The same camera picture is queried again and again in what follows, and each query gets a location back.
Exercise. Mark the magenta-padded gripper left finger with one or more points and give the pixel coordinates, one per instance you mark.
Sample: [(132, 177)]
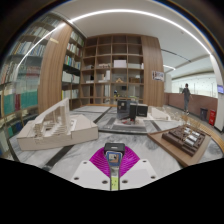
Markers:
[(98, 163)]

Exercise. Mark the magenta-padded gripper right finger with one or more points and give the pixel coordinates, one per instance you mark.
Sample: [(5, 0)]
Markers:
[(130, 161)]

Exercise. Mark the black charger block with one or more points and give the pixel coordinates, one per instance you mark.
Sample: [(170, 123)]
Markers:
[(114, 155)]

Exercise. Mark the white and green power strip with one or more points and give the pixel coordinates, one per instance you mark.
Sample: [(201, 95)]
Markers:
[(114, 184)]

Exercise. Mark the black architectural model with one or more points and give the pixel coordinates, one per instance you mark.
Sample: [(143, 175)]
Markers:
[(125, 110)]

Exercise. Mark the small white architectural model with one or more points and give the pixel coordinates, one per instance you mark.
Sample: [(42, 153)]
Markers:
[(158, 114)]

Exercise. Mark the brown architectural model on board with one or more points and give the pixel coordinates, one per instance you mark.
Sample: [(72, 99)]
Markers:
[(183, 140)]

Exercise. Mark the person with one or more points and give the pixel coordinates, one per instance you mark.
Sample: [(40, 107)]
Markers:
[(187, 96)]

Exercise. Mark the black bin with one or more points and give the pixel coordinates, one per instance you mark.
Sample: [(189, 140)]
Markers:
[(203, 114)]

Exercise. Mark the bookshelf with books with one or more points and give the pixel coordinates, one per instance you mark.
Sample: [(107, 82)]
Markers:
[(30, 96)]

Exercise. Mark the wooden shelf unit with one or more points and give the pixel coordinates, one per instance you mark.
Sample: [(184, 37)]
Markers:
[(113, 66)]

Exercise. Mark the wall poster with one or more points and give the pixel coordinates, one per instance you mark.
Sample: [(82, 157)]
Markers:
[(158, 76)]

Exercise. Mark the blue wall screen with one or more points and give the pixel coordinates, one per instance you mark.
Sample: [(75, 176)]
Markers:
[(220, 89)]

